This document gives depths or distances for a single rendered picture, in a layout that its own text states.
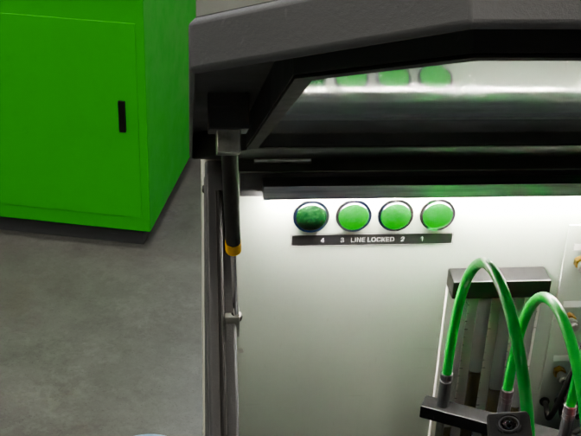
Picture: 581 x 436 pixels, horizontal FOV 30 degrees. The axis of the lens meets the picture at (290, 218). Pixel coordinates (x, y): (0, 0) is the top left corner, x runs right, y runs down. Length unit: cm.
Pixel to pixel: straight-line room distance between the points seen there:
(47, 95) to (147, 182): 47
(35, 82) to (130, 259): 73
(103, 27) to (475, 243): 239
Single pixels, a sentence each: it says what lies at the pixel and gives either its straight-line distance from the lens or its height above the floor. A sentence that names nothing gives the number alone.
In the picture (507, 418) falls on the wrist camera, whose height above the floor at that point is 139.
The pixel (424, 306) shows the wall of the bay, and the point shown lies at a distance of 163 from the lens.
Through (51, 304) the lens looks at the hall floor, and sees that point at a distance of 386.
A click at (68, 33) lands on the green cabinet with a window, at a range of 383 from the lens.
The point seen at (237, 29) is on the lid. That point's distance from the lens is 68.
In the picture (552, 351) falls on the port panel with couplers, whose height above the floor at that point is 114.
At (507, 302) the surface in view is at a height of 143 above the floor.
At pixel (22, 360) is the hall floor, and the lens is 361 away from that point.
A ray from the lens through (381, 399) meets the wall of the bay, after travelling 172.
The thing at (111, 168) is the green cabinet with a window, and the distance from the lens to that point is 399.
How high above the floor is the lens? 212
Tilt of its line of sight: 29 degrees down
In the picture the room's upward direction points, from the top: 2 degrees clockwise
